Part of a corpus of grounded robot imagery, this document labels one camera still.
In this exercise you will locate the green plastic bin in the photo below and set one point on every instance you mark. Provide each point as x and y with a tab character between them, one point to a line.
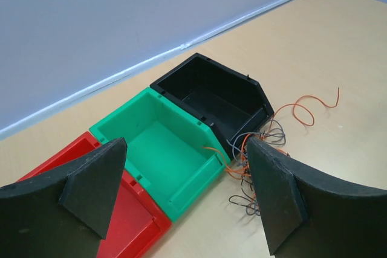
173	155

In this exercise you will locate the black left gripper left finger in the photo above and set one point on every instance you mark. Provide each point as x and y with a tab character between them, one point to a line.
65	211

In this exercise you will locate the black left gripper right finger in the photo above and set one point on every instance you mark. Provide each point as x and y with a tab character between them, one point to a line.
309	213

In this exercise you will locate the red plastic bin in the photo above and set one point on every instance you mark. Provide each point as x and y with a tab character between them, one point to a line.
137	222

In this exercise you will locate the black plastic bin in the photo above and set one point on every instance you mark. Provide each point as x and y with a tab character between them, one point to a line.
230	103

